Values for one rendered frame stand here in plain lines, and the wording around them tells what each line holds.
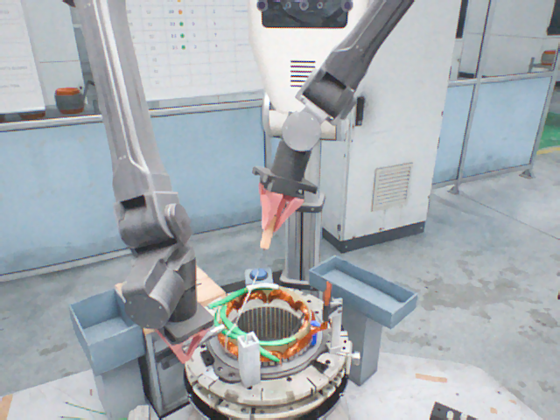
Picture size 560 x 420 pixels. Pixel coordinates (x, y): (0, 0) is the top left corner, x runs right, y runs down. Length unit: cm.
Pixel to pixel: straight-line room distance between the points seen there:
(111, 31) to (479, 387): 115
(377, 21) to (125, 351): 80
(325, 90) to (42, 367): 226
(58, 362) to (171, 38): 190
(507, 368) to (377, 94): 175
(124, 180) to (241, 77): 249
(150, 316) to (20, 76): 238
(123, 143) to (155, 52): 229
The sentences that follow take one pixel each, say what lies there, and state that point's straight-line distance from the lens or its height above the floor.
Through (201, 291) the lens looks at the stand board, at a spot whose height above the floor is 106.
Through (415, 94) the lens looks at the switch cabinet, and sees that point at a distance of 322.
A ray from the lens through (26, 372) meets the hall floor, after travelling 270.
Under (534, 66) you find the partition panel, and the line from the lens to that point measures 492.
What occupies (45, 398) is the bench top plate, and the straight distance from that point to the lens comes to 135.
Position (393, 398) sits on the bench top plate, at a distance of 125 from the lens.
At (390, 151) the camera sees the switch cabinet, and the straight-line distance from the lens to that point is 321.
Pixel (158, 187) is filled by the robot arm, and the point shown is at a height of 146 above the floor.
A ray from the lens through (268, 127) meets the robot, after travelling 116.
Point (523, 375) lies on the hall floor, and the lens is 265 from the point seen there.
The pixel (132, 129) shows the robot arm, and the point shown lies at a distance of 62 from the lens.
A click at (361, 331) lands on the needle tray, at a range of 114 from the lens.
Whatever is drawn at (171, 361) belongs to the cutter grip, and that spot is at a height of 118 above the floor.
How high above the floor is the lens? 168
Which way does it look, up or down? 26 degrees down
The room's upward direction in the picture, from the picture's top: straight up
